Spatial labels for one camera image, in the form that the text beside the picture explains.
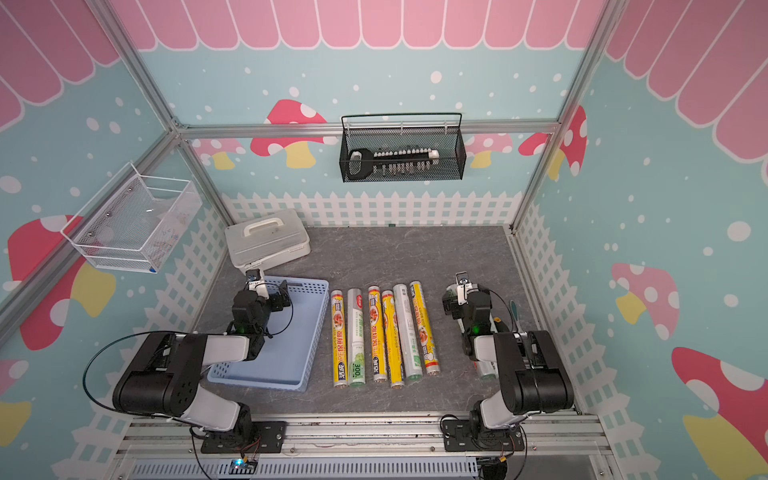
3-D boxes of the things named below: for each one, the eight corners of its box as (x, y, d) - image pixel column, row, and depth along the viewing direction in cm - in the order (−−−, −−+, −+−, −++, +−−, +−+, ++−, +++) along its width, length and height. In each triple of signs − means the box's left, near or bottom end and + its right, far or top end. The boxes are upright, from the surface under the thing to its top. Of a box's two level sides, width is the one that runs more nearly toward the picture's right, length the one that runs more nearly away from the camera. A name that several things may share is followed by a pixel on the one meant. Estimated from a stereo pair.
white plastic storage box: (246, 281, 107) (230, 258, 96) (239, 250, 116) (224, 226, 105) (314, 258, 113) (306, 234, 103) (303, 230, 123) (294, 206, 112)
